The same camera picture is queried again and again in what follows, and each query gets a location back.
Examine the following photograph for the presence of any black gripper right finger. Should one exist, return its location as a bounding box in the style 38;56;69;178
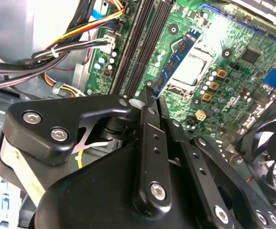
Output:
159;95;276;229

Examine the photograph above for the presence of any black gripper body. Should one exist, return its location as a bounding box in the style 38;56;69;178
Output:
0;138;272;229

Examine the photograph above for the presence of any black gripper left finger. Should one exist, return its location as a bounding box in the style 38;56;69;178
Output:
3;86;174;217

